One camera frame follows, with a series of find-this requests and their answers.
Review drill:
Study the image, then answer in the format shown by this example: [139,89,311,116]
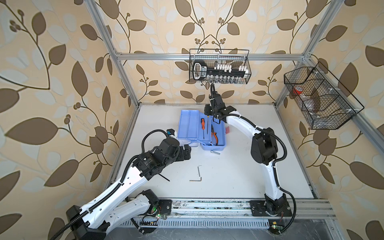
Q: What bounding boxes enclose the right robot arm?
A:
[205,91,289,216]

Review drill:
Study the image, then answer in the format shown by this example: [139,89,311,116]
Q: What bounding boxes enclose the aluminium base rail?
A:
[157,198,336,220]

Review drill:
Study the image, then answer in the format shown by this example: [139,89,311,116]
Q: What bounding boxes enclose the wire basket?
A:
[189,48,252,85]
[284,62,365,130]

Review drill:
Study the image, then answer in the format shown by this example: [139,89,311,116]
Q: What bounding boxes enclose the white and blue tool box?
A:
[177,110,227,151]

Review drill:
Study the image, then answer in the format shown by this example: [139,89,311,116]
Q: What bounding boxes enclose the orange handled pliers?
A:
[211,125,219,146]

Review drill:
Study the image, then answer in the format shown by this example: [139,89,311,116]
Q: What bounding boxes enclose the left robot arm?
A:
[50,137,192,240]

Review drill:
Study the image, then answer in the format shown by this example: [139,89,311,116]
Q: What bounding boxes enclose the red handled screwdriver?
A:
[201,118,206,139]

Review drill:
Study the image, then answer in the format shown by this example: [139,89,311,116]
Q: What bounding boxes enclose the aluminium frame bar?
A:
[116,52,305,62]

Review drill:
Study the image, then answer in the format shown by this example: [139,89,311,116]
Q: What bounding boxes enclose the right wire basket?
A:
[284,62,365,130]

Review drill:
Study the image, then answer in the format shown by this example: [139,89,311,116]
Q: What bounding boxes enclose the black socket set holder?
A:
[190,60,251,84]

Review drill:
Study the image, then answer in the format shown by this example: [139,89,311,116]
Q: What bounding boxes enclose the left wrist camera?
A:
[167,129,176,137]

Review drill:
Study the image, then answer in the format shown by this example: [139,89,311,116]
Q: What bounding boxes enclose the back wire basket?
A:
[189,48,252,85]

